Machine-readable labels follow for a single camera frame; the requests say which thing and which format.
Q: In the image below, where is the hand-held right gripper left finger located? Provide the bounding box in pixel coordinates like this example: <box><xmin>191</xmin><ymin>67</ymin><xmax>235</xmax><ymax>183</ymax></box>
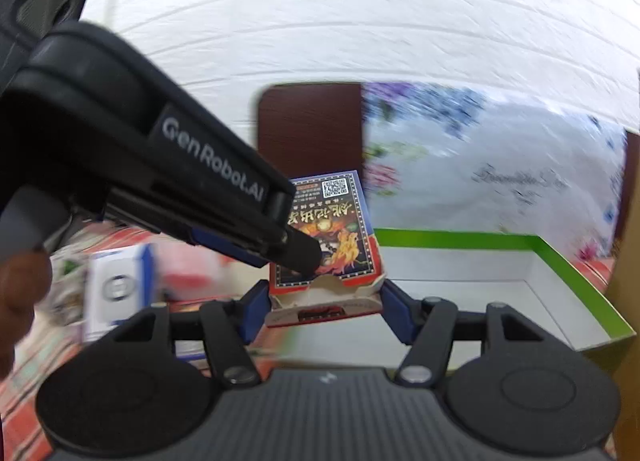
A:
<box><xmin>102</xmin><ymin>280</ymin><xmax>271</xmax><ymax>388</ymax></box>

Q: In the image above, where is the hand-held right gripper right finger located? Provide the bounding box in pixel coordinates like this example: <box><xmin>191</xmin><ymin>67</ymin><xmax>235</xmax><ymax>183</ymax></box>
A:
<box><xmin>381</xmin><ymin>282</ymin><xmax>546</xmax><ymax>387</ymax></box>

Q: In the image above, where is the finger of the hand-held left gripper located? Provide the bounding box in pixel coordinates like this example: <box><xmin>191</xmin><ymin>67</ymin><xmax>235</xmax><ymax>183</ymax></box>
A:
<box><xmin>260</xmin><ymin>188</ymin><xmax>322</xmax><ymax>276</ymax></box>
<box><xmin>189</xmin><ymin>227</ymin><xmax>270</xmax><ymax>268</ymax></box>

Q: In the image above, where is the playing card box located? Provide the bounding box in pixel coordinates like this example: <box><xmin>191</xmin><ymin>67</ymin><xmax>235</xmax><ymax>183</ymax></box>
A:
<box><xmin>264</xmin><ymin>170</ymin><xmax>388</xmax><ymax>329</ymax></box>

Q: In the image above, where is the green and white cardboard box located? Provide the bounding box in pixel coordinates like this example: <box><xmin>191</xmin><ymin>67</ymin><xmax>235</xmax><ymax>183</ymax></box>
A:
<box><xmin>372</xmin><ymin>228</ymin><xmax>637</xmax><ymax>353</ymax></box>

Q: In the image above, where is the white and blue box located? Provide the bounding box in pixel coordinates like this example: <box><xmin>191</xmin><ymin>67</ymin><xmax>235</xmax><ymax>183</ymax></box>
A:
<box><xmin>82</xmin><ymin>243</ymin><xmax>158</xmax><ymax>344</ymax></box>

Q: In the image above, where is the person's left hand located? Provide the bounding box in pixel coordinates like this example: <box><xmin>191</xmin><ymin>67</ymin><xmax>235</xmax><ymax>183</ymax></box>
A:
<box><xmin>0</xmin><ymin>248</ymin><xmax>53</xmax><ymax>367</ymax></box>

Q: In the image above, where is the dark brown chair back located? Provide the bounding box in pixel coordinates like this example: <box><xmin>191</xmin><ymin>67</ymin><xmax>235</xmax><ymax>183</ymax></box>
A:
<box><xmin>256</xmin><ymin>82</ymin><xmax>364</xmax><ymax>187</ymax></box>

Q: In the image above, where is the floral plastic bag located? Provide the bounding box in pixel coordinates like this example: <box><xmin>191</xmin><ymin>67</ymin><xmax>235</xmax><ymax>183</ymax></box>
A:
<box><xmin>361</xmin><ymin>82</ymin><xmax>628</xmax><ymax>262</ymax></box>

